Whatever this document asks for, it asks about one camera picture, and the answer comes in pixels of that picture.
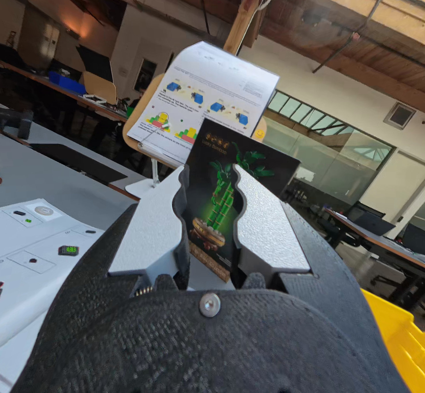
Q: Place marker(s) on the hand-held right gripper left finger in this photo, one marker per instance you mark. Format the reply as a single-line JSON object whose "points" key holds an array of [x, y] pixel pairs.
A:
{"points": [[149, 233]]}

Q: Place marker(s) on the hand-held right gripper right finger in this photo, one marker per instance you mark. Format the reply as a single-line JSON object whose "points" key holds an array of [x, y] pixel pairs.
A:
{"points": [[269, 233]]}

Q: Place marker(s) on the yellow plastic bin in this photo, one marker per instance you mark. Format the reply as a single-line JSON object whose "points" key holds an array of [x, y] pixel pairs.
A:
{"points": [[405, 343]]}

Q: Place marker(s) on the grey desk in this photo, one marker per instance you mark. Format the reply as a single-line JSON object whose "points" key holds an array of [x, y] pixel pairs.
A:
{"points": [[39, 177]]}

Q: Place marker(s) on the small black green brick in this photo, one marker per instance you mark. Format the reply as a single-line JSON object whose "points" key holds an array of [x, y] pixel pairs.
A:
{"points": [[68, 250]]}

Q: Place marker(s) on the black building set box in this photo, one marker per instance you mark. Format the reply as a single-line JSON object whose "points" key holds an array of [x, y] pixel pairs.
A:
{"points": [[212, 154]]}

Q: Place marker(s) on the yellow smiley sticker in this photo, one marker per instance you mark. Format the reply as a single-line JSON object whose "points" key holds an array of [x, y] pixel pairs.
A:
{"points": [[260, 133]]}

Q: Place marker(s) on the black laptop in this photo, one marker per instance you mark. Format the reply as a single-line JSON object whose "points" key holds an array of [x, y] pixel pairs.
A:
{"points": [[373, 223]]}

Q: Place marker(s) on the wooden document stand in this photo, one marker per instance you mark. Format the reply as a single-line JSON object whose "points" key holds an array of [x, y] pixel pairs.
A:
{"points": [[128, 127]]}

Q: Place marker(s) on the background wooden table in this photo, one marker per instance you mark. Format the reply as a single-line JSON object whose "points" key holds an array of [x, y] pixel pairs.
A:
{"points": [[381, 241]]}

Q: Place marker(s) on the open instruction booklet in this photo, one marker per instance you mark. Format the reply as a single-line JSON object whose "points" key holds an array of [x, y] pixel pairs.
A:
{"points": [[33, 286]]}

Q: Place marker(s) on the wooden chair back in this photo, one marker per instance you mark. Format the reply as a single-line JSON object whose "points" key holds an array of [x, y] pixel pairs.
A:
{"points": [[99, 87]]}

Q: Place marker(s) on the printed instruction sheet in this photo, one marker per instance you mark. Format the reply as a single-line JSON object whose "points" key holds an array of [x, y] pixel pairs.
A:
{"points": [[215, 78]]}

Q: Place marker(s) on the dark grey device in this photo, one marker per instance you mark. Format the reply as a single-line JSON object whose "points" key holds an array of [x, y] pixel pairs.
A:
{"points": [[23, 124]]}

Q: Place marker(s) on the blue storage bin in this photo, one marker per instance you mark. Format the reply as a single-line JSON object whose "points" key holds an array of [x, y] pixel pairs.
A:
{"points": [[66, 83]]}

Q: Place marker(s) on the black monitor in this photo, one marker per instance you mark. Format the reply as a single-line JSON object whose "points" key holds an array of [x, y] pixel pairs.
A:
{"points": [[94, 63]]}

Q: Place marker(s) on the wall air vent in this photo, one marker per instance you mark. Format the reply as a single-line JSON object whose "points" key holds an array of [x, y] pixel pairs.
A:
{"points": [[400, 116]]}

